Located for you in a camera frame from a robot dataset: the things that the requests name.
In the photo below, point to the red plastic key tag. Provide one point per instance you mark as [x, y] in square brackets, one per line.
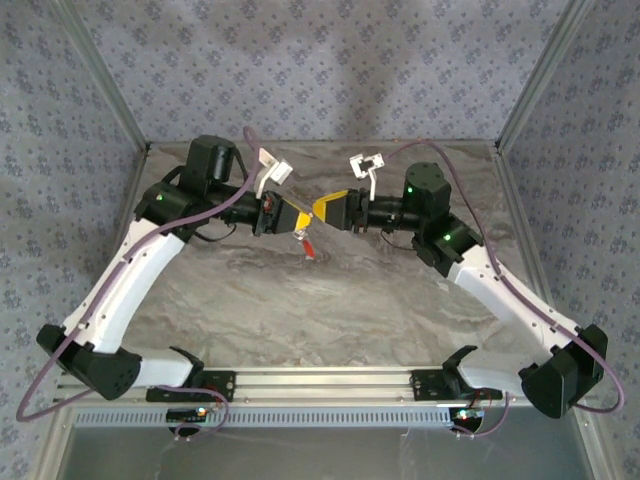
[309, 249]

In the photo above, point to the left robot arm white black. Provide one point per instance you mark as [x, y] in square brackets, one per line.
[165, 367]

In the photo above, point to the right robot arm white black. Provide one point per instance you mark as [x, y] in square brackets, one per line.
[492, 372]

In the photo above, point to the small left circuit board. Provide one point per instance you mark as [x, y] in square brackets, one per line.
[182, 414]

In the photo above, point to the small circuit board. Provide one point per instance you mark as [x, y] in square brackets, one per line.
[467, 415]
[182, 414]

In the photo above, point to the small right circuit board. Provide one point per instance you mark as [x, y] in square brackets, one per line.
[467, 415]

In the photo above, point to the grey metal sheet panel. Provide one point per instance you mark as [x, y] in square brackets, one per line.
[325, 455]

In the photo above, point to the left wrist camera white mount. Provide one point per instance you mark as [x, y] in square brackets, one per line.
[280, 172]

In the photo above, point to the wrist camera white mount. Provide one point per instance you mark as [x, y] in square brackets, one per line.
[280, 172]
[376, 161]

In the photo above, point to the aluminium left side rail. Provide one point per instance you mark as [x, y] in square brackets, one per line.
[129, 200]

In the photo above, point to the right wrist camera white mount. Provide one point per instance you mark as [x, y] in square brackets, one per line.
[376, 161]

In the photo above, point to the aluminium back edge rail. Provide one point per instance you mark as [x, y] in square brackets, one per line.
[325, 144]

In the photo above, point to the aluminium right side rail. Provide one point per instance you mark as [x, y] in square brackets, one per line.
[517, 200]

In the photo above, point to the aluminium left corner post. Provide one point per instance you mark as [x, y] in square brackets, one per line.
[113, 85]

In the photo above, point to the aluminium corner post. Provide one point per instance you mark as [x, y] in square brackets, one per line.
[535, 85]
[113, 85]

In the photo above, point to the aluminium right corner post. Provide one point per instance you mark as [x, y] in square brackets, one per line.
[535, 85]

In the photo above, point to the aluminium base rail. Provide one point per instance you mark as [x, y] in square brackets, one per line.
[325, 385]

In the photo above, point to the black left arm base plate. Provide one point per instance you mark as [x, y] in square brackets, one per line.
[224, 378]

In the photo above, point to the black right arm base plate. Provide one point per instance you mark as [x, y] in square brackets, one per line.
[425, 387]

